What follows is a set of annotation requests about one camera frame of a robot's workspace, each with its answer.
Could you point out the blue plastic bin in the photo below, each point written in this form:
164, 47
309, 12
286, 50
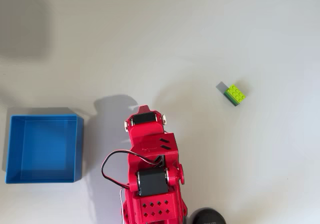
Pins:
45, 146

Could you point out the red robot arm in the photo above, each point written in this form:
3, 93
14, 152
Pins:
152, 143

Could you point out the green toy brick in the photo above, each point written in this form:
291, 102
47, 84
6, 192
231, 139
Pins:
236, 93

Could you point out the black camera stand with base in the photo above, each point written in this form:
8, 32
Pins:
207, 217

